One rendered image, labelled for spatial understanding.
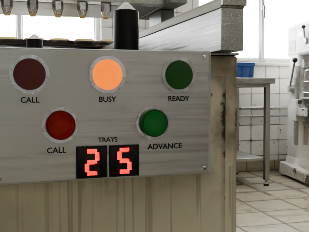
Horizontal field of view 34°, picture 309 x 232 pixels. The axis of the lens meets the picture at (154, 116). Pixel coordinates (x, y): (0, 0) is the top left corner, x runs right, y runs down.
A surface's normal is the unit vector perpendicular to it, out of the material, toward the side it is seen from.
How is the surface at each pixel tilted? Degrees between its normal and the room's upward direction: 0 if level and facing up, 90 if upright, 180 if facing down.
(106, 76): 90
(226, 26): 90
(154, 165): 90
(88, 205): 90
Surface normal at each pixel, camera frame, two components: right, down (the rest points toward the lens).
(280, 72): 0.26, 0.05
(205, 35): -0.96, 0.02
